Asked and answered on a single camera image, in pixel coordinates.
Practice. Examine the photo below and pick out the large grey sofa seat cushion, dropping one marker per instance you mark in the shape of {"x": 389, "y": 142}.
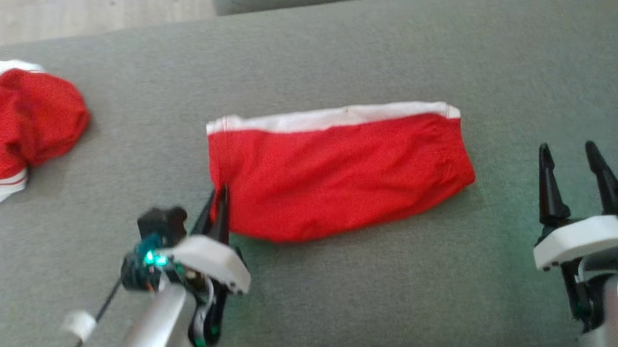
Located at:
{"x": 344, "y": 295}

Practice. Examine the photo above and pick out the red shorts plain white waistband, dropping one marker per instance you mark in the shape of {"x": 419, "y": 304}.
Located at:
{"x": 340, "y": 177}

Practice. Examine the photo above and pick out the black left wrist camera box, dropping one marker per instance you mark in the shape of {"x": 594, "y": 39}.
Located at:
{"x": 161, "y": 222}

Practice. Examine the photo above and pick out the red shorts striped white waistband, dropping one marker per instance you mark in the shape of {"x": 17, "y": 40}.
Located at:
{"x": 24, "y": 122}

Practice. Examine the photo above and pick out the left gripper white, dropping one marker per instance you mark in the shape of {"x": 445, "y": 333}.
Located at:
{"x": 214, "y": 264}

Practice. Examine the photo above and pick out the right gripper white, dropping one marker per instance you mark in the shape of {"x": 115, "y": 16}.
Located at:
{"x": 578, "y": 238}

